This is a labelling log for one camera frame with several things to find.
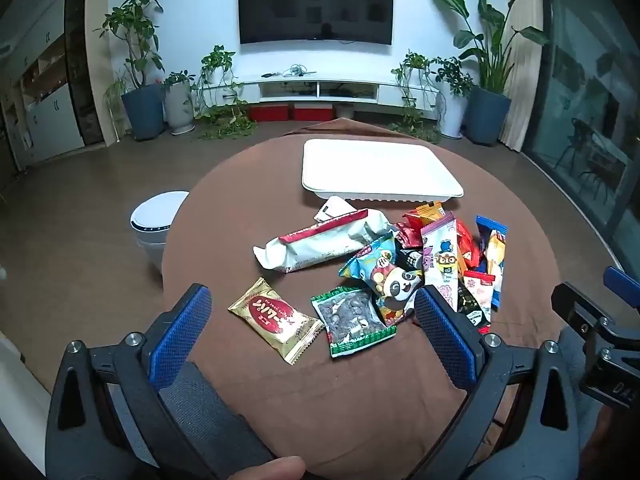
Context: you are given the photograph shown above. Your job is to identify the tangled cables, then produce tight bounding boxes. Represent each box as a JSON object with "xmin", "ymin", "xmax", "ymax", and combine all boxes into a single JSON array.
[{"xmin": 261, "ymin": 64, "xmax": 318, "ymax": 80}]

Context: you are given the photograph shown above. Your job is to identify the red storage box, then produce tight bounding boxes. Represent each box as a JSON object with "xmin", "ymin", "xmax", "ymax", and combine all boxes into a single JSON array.
[
  {"xmin": 249, "ymin": 105, "xmax": 291, "ymax": 122},
  {"xmin": 293, "ymin": 103, "xmax": 334, "ymax": 121}
]

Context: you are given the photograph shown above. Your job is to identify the white wall cabinet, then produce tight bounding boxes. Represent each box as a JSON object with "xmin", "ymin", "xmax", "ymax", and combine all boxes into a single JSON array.
[{"xmin": 0, "ymin": 0, "xmax": 110, "ymax": 173}]

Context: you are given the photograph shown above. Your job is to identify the long white red bread packet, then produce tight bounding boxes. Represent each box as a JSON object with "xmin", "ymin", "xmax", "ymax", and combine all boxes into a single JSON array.
[{"xmin": 252, "ymin": 208, "xmax": 397, "ymax": 273}]

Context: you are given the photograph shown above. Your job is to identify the blue chips packet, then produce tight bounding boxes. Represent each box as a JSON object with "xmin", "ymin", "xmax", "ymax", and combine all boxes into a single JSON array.
[{"xmin": 475, "ymin": 215, "xmax": 510, "ymax": 309}]

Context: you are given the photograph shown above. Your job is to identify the wall television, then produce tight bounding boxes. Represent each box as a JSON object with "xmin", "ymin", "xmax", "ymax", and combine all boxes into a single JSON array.
[{"xmin": 238, "ymin": 0, "xmax": 394, "ymax": 46}]

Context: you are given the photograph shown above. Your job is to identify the broad-leaf plant in blue pot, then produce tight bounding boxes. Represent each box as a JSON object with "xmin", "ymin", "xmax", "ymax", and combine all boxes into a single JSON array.
[{"xmin": 426, "ymin": 0, "xmax": 549, "ymax": 147}]

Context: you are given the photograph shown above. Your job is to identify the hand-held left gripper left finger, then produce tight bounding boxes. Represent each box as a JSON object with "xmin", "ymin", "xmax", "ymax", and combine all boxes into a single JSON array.
[{"xmin": 45, "ymin": 284, "xmax": 278, "ymax": 480}]

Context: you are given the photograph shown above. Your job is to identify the light blue panda snack packet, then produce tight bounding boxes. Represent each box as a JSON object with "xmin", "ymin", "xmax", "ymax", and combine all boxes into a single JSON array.
[{"xmin": 338, "ymin": 234, "xmax": 426, "ymax": 328}]

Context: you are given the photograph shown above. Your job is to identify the bushy tree in blue pot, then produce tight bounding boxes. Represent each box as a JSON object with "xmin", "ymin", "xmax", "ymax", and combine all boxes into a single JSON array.
[{"xmin": 99, "ymin": 0, "xmax": 167, "ymax": 141}]

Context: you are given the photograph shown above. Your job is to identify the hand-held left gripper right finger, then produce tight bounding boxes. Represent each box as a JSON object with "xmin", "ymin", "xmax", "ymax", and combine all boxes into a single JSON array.
[{"xmin": 414, "ymin": 285, "xmax": 583, "ymax": 480}]

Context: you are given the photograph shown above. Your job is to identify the gold red snack packet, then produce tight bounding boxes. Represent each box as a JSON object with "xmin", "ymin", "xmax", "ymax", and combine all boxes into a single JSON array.
[{"xmin": 228, "ymin": 277, "xmax": 325, "ymax": 365}]

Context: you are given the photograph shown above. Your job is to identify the glass sliding door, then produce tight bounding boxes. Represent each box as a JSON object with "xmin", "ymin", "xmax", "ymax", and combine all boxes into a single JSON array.
[{"xmin": 520, "ymin": 0, "xmax": 640, "ymax": 273}]

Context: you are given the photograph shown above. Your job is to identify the dark red snack packet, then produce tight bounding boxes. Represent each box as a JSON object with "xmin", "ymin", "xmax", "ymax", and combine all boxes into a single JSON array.
[{"xmin": 397, "ymin": 208, "xmax": 426, "ymax": 247}]

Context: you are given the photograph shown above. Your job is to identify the person's grey clothing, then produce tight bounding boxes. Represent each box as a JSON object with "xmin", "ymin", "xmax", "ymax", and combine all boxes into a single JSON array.
[{"xmin": 100, "ymin": 327, "xmax": 603, "ymax": 480}]

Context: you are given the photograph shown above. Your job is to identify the red and black snack packet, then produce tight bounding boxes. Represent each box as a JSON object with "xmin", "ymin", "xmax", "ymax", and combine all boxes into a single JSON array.
[{"xmin": 457, "ymin": 269, "xmax": 497, "ymax": 336}]

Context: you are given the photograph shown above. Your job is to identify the pink cartoon snack packet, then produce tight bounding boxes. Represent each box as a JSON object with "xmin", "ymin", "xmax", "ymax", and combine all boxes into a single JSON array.
[{"xmin": 420, "ymin": 211, "xmax": 462, "ymax": 312}]

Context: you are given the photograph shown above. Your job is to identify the bright red snack packet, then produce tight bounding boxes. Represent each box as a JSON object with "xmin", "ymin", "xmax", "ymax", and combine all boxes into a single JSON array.
[{"xmin": 454, "ymin": 220, "xmax": 485, "ymax": 281}]

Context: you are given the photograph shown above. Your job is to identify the orange snack packet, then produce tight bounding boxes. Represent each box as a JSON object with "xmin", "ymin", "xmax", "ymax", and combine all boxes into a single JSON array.
[{"xmin": 415, "ymin": 201, "xmax": 447, "ymax": 226}]

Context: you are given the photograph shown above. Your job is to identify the beige curtain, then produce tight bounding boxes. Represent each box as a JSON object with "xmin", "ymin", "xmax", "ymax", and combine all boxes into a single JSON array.
[{"xmin": 499, "ymin": 32, "xmax": 545, "ymax": 152}]

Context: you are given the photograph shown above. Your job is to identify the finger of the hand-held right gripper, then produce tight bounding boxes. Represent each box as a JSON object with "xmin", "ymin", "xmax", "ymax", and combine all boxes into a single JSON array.
[
  {"xmin": 602, "ymin": 266, "xmax": 640, "ymax": 302},
  {"xmin": 551, "ymin": 282, "xmax": 617, "ymax": 347}
]

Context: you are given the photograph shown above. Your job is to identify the white napkin packet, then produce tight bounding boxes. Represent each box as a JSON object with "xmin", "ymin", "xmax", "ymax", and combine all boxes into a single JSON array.
[{"xmin": 314, "ymin": 196, "xmax": 357, "ymax": 223}]

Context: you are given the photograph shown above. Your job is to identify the green-edged clear candy packet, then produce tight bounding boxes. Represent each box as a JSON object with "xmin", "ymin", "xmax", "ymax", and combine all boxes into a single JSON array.
[{"xmin": 310, "ymin": 286, "xmax": 397, "ymax": 359}]

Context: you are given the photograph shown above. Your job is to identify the leafy plant in grey pot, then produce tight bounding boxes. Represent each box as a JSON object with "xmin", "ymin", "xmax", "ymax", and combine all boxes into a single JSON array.
[{"xmin": 161, "ymin": 70, "xmax": 197, "ymax": 136}]

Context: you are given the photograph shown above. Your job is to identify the person's left hand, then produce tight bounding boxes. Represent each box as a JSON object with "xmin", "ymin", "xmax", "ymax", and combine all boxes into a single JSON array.
[{"xmin": 220, "ymin": 456, "xmax": 307, "ymax": 480}]

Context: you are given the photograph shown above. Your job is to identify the plant in tall white pot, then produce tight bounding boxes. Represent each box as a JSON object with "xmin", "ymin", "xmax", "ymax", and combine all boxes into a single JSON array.
[{"xmin": 432, "ymin": 57, "xmax": 475, "ymax": 139}]

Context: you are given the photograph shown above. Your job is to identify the white plastic tray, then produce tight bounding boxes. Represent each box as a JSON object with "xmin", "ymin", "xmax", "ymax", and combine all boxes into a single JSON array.
[{"xmin": 301, "ymin": 138, "xmax": 465, "ymax": 204}]

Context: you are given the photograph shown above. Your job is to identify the white television console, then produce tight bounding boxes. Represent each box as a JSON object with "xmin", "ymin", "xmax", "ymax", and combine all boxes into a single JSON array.
[{"xmin": 239, "ymin": 77, "xmax": 442, "ymax": 111}]

